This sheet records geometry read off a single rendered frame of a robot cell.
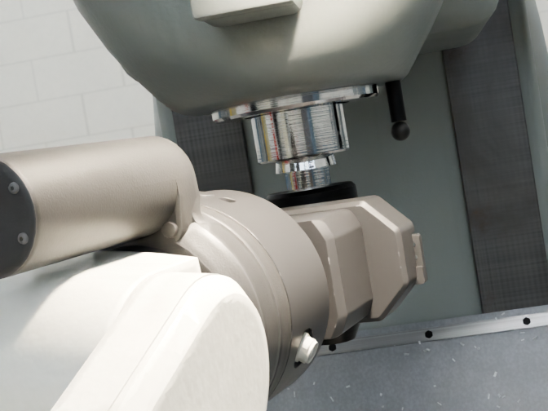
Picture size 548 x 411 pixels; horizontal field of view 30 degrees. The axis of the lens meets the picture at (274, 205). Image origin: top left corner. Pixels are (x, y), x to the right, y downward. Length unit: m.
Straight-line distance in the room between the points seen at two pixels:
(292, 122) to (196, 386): 0.25
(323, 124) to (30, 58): 4.59
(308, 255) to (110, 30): 0.14
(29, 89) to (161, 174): 4.73
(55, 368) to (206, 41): 0.20
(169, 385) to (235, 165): 0.65
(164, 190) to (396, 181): 0.57
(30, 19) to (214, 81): 4.64
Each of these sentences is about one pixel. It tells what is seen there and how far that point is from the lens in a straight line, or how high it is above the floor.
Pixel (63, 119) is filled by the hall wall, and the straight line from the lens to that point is 5.00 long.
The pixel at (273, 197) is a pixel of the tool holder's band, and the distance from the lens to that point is 0.51.
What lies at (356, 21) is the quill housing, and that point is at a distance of 0.44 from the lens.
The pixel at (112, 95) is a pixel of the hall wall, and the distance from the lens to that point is 4.93.
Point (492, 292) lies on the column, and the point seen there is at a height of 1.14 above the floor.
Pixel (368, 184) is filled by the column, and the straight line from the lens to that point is 0.89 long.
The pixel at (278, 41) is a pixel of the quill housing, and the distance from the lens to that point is 0.44.
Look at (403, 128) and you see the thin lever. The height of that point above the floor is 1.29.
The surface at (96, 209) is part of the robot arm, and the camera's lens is 0.30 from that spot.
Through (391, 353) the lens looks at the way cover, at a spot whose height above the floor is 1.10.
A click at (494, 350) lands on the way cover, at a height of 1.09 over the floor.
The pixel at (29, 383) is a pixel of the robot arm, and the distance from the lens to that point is 0.29.
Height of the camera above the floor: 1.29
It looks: 3 degrees down
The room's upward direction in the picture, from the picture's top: 9 degrees counter-clockwise
